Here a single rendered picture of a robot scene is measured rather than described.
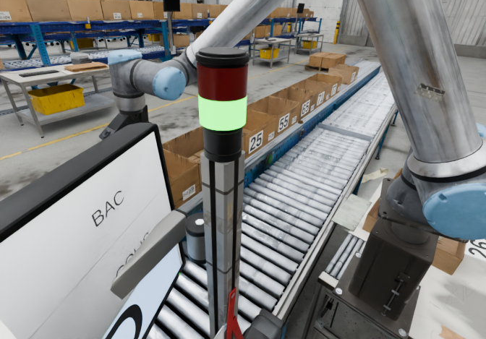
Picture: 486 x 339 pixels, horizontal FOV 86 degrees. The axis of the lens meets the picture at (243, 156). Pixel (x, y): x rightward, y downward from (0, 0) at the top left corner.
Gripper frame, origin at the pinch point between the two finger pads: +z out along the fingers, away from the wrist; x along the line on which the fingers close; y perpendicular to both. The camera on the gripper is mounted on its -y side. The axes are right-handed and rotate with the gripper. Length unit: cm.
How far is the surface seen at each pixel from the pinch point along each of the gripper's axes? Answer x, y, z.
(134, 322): -51, -36, -16
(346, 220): -74, 69, 38
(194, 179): -5.6, 27.9, 23.3
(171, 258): -48, -26, -16
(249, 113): 16, 110, 23
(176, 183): -4.9, 16.9, 18.9
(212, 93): -54, -26, -49
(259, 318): -64, -15, 4
